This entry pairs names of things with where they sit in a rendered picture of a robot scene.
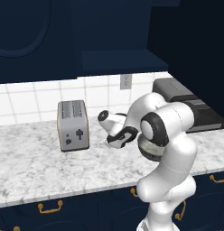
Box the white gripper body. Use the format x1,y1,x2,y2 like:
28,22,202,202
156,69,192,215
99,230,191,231
105,134,132,150

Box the grey speckled bowl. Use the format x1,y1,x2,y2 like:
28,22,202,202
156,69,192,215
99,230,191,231
137,134,164,162

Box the tall navy cabinet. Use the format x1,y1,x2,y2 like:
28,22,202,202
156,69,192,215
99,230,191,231
147,0,224,121

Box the grey toaster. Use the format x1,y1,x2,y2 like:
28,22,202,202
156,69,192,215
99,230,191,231
57,99,90,152

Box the navy drawer front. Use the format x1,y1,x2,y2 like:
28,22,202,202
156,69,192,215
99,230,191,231
189,171,224,231
0,185,148,231

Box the dark grey hob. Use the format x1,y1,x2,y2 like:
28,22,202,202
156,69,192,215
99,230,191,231
152,77,224,134

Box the gold drawer handle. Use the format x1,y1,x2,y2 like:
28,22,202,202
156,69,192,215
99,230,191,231
129,186,140,199
37,199,64,215
209,171,224,184

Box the grey wall socket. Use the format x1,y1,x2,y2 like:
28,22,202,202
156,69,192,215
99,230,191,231
119,73,133,90

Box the open navy wall cabinet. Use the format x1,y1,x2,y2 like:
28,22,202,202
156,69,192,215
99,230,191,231
70,0,170,78

